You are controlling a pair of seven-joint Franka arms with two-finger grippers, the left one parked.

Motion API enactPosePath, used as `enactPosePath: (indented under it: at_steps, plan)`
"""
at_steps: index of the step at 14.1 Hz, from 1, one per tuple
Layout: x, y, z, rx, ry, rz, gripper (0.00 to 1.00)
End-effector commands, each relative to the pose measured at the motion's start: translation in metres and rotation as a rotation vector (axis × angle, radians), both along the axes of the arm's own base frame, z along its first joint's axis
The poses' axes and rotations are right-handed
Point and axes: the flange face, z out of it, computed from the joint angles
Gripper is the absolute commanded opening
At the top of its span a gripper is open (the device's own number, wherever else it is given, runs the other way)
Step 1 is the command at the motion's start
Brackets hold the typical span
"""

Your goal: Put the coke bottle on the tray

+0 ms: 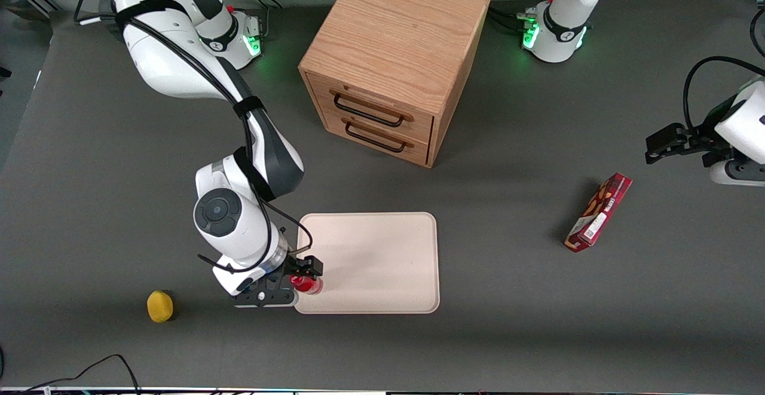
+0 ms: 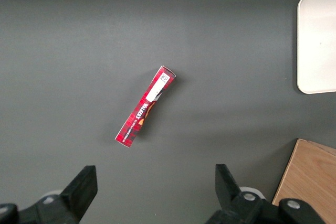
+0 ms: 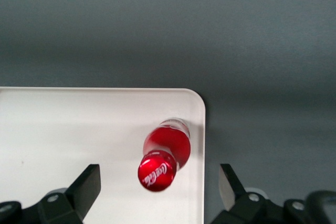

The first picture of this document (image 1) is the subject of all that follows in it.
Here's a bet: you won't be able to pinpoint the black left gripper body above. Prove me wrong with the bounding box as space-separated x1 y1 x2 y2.
687 121 733 167

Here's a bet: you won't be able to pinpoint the red coke bottle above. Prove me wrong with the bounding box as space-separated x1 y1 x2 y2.
290 274 324 296

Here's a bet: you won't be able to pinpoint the beige plastic tray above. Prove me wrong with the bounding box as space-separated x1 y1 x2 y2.
293 212 441 315

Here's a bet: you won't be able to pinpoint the red snack box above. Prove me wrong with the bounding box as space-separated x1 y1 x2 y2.
564 173 633 253

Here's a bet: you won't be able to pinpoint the yellow lemon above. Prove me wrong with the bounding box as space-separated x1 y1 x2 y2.
147 290 175 324

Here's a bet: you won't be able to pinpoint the oak wooden drawer cabinet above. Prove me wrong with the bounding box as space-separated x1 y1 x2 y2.
298 0 491 169

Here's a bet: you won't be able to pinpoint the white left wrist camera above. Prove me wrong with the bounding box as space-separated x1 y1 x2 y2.
709 159 765 188

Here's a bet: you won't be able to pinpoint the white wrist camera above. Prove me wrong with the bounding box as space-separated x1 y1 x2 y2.
212 256 267 296
709 159 765 188

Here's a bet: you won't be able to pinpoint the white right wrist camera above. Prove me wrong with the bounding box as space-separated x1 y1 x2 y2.
212 256 267 296

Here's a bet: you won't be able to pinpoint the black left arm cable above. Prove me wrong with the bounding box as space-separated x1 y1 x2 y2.
683 56 765 133

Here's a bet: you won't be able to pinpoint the black wire drawer handle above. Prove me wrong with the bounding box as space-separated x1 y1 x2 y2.
345 121 408 154
333 93 405 128

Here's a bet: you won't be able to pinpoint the black loose table cable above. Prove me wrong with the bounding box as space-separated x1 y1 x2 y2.
18 354 142 395

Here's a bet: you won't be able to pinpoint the black left base cables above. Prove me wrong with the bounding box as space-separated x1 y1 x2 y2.
487 0 558 32

